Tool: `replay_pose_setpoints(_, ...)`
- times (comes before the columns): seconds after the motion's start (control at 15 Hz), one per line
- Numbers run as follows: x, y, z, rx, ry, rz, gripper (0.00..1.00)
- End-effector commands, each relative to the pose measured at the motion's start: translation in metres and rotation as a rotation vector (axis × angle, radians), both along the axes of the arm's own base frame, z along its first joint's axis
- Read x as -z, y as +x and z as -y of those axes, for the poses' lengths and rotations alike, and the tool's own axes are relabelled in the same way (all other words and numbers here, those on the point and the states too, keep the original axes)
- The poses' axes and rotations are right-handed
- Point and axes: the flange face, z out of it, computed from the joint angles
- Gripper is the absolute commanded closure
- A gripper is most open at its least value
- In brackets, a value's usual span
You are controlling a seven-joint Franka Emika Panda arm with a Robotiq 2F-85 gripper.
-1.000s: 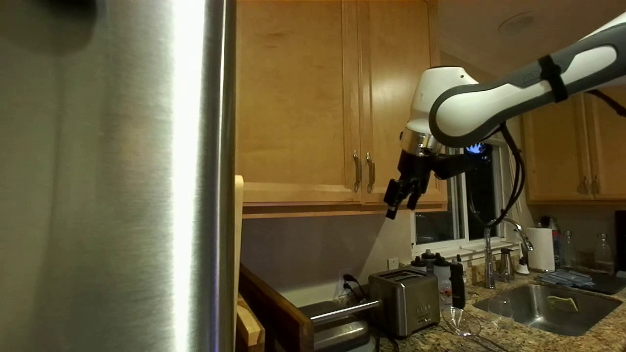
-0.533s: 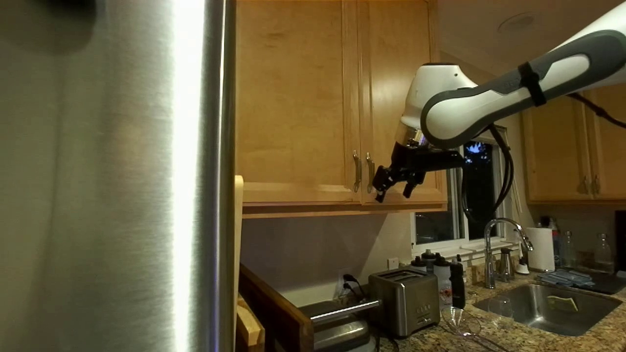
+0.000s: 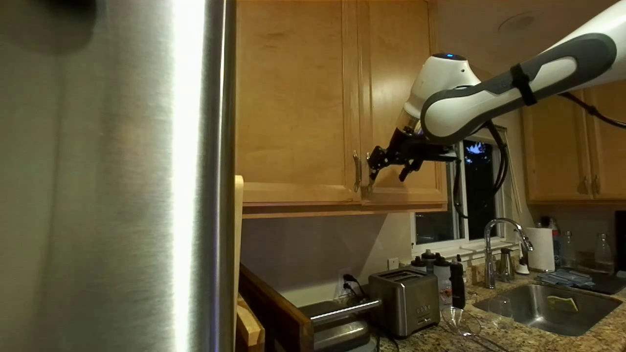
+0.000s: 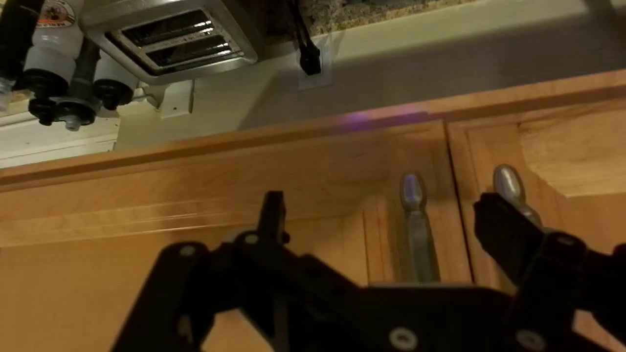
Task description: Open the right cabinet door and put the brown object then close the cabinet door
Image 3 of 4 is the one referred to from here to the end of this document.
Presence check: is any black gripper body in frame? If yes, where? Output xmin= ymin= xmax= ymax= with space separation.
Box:
xmin=383 ymin=126 xmax=430 ymax=165

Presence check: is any wide wooden cabinet door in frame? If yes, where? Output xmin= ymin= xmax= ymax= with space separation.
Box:
xmin=357 ymin=0 xmax=449 ymax=210

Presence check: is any wooden cabinet beside window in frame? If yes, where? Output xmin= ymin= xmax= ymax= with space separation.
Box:
xmin=520 ymin=79 xmax=626 ymax=205

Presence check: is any white framed window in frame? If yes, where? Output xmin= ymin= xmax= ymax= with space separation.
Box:
xmin=412 ymin=138 xmax=523 ymax=255

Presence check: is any black lidded container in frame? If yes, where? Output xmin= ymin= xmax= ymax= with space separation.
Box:
xmin=410 ymin=248 xmax=453 ymax=289

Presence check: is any chrome kitchen faucet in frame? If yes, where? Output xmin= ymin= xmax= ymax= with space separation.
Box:
xmin=482 ymin=214 xmax=535 ymax=289

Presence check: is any black slim bottle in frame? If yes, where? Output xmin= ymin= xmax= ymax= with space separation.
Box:
xmin=447 ymin=253 xmax=469 ymax=310

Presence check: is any black power plug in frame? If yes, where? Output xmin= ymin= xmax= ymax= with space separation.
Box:
xmin=340 ymin=271 xmax=367 ymax=302

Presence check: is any stainless steel toaster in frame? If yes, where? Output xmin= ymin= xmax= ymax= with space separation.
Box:
xmin=367 ymin=267 xmax=441 ymax=339

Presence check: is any small soap dispenser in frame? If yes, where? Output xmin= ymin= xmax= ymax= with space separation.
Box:
xmin=516 ymin=236 xmax=533 ymax=277

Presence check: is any white paper towel roll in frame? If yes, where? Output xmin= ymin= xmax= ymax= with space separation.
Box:
xmin=523 ymin=224 xmax=557 ymax=273

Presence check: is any clear wine glass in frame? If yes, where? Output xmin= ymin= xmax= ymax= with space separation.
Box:
xmin=443 ymin=302 xmax=473 ymax=338

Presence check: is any tall light wooden board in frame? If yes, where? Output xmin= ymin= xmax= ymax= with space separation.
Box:
xmin=232 ymin=173 xmax=246 ymax=352

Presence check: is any clear glass bottle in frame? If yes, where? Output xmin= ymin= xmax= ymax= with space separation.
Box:
xmin=592 ymin=230 xmax=615 ymax=273
xmin=559 ymin=228 xmax=578 ymax=269

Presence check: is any dark wooden cutting board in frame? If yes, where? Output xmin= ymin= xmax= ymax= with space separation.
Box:
xmin=236 ymin=261 xmax=316 ymax=352

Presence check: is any grey dish cloth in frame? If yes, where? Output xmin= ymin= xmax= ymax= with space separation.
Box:
xmin=537 ymin=267 xmax=596 ymax=289

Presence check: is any stainless steel sink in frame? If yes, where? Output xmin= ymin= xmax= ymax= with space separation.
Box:
xmin=473 ymin=279 xmax=623 ymax=338

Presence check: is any dark countertop appliance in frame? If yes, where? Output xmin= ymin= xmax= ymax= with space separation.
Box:
xmin=611 ymin=208 xmax=626 ymax=271

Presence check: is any black drying mat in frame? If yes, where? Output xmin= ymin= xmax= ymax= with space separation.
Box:
xmin=584 ymin=269 xmax=626 ymax=296

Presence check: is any stainless steel refrigerator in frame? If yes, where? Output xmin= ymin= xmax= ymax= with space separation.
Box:
xmin=0 ymin=0 xmax=236 ymax=352

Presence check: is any wooden wall cabinet body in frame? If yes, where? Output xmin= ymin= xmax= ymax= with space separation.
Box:
xmin=232 ymin=0 xmax=451 ymax=220

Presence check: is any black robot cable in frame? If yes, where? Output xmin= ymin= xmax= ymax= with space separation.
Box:
xmin=447 ymin=89 xmax=626 ymax=220

